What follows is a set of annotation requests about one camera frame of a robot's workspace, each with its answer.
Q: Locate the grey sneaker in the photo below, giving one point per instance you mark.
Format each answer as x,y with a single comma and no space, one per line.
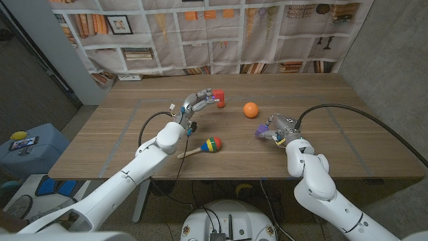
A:
20,207
50,211

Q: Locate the purple magnetic cube block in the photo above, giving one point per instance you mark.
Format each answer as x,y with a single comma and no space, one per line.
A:
261,130

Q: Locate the white power strip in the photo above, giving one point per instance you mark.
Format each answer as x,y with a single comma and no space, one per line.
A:
130,77

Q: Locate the yellow banana toy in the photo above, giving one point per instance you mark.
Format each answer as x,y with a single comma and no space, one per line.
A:
243,188

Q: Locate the striped wooden maraca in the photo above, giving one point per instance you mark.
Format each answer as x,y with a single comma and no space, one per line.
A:
211,144

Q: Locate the yellow toy lemon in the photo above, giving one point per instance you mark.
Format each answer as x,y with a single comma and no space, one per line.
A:
18,135

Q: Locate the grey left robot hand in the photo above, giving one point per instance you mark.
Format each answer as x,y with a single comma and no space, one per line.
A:
189,107

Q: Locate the printed bookshelf backdrop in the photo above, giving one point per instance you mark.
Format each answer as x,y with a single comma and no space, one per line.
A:
217,50

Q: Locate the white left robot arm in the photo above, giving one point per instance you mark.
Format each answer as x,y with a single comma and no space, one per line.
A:
110,190

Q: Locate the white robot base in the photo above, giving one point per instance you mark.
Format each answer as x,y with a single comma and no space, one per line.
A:
229,214

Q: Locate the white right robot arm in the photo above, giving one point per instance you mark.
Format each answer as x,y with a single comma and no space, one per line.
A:
317,187

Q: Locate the black floor fan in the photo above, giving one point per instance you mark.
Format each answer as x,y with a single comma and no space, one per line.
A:
162,187

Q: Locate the white robot torso edge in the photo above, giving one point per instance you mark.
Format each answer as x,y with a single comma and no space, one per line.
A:
67,237

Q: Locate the orange ball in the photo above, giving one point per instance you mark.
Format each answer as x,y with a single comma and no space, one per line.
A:
250,110

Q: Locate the blue-grey ottoman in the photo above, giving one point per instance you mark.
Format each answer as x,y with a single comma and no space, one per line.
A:
40,157

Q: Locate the red magnetic cube block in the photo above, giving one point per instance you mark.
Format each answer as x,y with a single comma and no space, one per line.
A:
219,95

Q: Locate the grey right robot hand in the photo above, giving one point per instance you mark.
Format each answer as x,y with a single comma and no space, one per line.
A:
286,129

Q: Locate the white table leg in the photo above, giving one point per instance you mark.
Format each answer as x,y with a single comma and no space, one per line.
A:
139,204

